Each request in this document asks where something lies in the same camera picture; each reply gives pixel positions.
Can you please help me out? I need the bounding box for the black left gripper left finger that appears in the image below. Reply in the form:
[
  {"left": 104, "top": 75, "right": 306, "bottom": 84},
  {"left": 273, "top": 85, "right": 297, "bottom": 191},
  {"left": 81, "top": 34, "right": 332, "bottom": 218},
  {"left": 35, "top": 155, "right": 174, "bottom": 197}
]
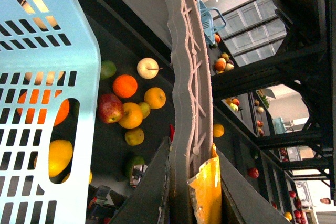
[{"left": 110, "top": 136, "right": 171, "bottom": 224}]

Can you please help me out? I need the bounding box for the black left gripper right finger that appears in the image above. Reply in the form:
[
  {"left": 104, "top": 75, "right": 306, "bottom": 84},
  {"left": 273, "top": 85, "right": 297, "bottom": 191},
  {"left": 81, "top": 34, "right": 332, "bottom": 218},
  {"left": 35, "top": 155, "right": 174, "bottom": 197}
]
[{"left": 216, "top": 150, "right": 289, "bottom": 224}]

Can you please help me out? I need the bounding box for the yellow lemon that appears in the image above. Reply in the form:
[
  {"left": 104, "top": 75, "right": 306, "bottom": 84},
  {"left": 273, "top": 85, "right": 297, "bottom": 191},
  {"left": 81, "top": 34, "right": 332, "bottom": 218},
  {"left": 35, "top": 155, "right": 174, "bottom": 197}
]
[{"left": 48, "top": 140, "right": 74, "bottom": 178}]

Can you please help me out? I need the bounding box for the light blue shopping basket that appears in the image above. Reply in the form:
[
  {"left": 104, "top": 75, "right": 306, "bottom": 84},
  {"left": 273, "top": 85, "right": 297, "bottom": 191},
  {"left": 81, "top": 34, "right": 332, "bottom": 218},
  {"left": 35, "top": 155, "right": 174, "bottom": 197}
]
[{"left": 1, "top": 0, "right": 100, "bottom": 223}]

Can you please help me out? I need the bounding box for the green apple front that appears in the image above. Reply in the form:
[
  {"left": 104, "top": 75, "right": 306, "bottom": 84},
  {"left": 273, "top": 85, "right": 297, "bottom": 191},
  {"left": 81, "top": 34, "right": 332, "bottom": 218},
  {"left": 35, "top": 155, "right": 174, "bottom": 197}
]
[{"left": 124, "top": 156, "right": 145, "bottom": 178}]

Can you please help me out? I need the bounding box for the brownish green pear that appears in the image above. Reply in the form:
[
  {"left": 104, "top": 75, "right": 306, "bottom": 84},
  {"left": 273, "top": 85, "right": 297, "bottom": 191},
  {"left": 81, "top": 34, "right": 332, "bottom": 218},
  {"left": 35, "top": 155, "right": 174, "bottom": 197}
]
[{"left": 124, "top": 127, "right": 144, "bottom": 146}]

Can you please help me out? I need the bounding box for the red chili pepper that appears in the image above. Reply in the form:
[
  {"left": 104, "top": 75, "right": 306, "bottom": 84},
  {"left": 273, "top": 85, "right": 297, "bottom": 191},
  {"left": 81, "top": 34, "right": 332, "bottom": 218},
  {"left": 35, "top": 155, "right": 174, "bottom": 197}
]
[{"left": 170, "top": 124, "right": 175, "bottom": 142}]

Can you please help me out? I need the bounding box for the yellow orange round fruit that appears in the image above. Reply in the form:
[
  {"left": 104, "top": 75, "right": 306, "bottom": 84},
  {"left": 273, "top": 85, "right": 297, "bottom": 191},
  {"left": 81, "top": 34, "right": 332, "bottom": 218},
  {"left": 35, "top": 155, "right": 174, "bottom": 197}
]
[{"left": 118, "top": 102, "right": 143, "bottom": 129}]

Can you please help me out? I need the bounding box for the small olive pear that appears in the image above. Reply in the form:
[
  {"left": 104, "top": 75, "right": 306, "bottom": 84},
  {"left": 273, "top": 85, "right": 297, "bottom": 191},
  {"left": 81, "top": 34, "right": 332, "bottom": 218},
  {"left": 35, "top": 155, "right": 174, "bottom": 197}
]
[{"left": 138, "top": 102, "right": 151, "bottom": 119}]

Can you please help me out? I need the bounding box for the red apple in cluster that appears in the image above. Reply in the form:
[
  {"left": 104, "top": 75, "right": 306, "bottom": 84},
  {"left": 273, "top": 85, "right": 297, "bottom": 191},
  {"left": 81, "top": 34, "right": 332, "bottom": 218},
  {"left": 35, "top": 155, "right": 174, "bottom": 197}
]
[{"left": 98, "top": 93, "right": 124, "bottom": 124}]

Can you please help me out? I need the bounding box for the yellow orange apple pear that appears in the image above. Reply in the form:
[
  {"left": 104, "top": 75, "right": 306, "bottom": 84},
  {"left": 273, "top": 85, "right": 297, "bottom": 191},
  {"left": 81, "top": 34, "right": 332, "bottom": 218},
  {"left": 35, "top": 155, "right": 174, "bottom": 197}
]
[{"left": 144, "top": 87, "right": 166, "bottom": 109}]

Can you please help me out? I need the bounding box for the small orange tangerine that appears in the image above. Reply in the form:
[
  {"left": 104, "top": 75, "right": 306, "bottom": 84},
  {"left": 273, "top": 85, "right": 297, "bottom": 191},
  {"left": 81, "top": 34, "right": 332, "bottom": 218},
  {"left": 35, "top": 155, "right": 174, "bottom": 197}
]
[{"left": 112, "top": 74, "right": 138, "bottom": 98}]

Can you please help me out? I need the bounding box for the large bumpy orange centre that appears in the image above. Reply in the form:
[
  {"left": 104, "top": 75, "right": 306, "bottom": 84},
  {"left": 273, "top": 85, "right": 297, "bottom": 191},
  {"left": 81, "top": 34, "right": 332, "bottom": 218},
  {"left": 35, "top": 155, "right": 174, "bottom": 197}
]
[{"left": 17, "top": 89, "right": 70, "bottom": 126}]

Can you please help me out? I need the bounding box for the white pear with stem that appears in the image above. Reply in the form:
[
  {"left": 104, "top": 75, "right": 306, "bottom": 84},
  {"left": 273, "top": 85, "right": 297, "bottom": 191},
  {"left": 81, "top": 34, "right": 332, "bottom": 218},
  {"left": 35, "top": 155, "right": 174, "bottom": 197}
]
[{"left": 137, "top": 58, "right": 163, "bottom": 80}]

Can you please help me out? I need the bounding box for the green lime upper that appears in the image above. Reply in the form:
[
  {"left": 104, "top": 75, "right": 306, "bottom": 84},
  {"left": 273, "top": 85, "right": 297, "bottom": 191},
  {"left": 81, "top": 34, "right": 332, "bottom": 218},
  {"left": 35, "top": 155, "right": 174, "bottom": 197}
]
[{"left": 100, "top": 60, "right": 117, "bottom": 80}]

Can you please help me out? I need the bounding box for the small blue basket rear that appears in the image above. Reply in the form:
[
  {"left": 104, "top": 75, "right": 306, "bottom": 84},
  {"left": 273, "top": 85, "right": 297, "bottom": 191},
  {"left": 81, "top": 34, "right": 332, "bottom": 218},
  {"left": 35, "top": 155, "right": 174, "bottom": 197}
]
[{"left": 196, "top": 0, "right": 227, "bottom": 45}]

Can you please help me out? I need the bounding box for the yellow tape on handle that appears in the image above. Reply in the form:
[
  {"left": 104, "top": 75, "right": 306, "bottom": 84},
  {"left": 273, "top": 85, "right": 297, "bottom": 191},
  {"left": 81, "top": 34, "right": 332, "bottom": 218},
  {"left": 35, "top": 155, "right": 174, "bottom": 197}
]
[{"left": 187, "top": 144, "right": 222, "bottom": 224}]

